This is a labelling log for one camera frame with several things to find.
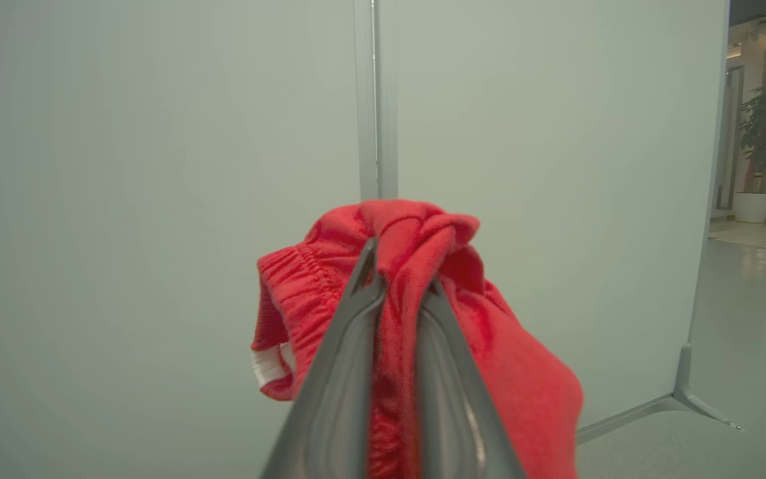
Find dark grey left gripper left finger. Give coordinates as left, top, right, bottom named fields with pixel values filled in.
left=260, top=238, right=385, bottom=479

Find grey metal partition post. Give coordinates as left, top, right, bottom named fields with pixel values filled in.
left=353, top=0, right=399, bottom=202

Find red shorts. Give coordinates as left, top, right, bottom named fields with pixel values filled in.
left=250, top=198, right=584, bottom=479

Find white plant pot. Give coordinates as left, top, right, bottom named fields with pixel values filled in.
left=733, top=192, right=766, bottom=224

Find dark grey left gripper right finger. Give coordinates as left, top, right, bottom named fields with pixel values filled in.
left=416, top=278, right=527, bottom=479

